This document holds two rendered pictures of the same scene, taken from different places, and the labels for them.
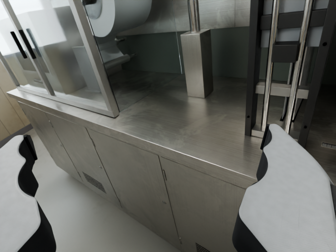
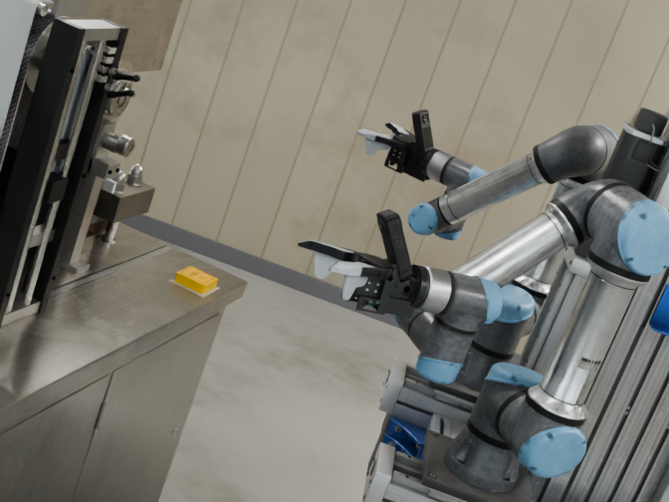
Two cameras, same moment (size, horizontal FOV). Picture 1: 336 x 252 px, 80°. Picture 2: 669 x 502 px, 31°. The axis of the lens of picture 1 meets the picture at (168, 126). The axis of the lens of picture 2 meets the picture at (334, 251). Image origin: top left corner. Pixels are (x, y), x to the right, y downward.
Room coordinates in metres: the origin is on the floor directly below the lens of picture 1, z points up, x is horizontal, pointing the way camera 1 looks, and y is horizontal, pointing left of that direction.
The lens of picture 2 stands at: (0.96, 1.62, 1.80)
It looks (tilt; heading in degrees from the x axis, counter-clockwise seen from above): 17 degrees down; 241
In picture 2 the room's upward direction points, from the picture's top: 20 degrees clockwise
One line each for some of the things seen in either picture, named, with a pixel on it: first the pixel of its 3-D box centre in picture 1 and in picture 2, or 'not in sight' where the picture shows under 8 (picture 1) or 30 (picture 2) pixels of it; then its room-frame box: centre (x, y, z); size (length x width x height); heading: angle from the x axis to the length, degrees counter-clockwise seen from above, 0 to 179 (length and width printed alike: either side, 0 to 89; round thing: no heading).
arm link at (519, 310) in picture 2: not in sight; (504, 316); (-0.71, -0.52, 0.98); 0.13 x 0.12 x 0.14; 35
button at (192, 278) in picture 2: not in sight; (196, 280); (0.03, -0.59, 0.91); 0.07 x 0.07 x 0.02; 47
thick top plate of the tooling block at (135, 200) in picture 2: not in sight; (58, 169); (0.30, -0.88, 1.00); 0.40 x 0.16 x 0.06; 137
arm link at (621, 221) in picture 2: not in sight; (586, 336); (-0.45, 0.05, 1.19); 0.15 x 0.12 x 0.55; 86
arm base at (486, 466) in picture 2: not in sight; (488, 449); (-0.46, -0.09, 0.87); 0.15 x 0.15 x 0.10
